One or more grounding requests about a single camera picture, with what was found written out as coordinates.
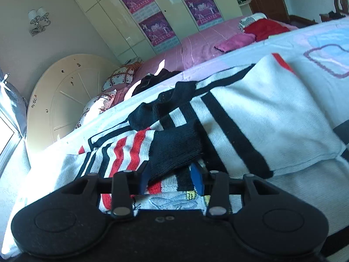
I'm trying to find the striped knit sweater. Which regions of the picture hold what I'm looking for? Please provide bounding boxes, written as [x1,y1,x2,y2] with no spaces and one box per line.
[58,53,349,241]

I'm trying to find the dark wooden chair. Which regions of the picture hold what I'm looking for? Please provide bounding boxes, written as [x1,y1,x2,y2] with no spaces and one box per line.
[319,0,349,22]

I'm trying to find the cream glossy wardrobe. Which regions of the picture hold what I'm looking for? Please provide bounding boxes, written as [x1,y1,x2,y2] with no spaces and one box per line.
[60,0,240,64]

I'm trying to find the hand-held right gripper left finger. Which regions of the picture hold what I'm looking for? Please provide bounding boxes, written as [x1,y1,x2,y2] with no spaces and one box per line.
[79,162,151,220]

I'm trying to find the black garment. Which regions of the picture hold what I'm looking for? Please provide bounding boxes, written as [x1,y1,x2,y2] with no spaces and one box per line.
[132,68,182,97]

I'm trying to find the heart print pillow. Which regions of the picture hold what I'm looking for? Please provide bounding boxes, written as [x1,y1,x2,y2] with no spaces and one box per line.
[102,63,142,91]
[74,89,118,130]

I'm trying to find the red cloth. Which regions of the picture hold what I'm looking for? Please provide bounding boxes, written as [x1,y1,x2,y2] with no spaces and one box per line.
[244,19,291,42]

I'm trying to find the magenta cloth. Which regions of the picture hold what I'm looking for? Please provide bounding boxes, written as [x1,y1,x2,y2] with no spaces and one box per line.
[214,33,257,53]

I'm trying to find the window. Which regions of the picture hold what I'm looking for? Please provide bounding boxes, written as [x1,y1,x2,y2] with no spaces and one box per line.
[0,112,15,159]

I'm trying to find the cream round headboard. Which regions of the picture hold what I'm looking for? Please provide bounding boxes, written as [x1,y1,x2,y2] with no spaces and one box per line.
[26,54,122,153]

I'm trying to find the crystal wall lamp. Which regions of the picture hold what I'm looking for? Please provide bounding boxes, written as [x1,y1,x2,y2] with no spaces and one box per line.
[28,7,51,36]

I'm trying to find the grey curtain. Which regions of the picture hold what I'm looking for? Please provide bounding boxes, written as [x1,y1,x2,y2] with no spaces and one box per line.
[0,65,29,142]

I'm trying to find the white printed bed sheet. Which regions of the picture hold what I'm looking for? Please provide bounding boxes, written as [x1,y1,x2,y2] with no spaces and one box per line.
[5,16,349,254]

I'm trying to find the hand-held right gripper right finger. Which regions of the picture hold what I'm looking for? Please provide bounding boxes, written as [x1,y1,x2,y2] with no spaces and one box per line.
[190,162,263,219]

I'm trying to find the pink checked quilt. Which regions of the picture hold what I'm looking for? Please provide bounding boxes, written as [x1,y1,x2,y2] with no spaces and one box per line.
[109,13,299,107]

